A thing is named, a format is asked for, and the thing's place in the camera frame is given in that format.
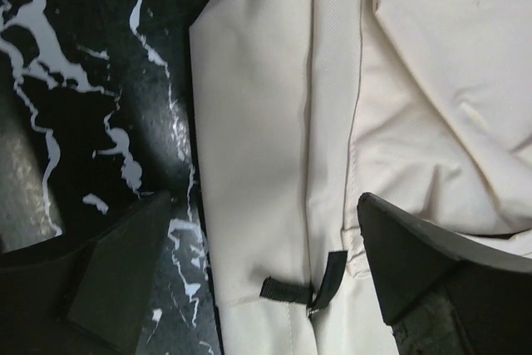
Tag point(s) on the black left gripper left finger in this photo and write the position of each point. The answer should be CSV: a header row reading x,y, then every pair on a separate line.
x,y
85,292

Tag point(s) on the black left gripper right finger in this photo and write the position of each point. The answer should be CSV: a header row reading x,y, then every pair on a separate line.
x,y
440,292

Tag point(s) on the cream canvas student bag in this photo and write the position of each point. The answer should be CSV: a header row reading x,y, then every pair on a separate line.
x,y
301,106

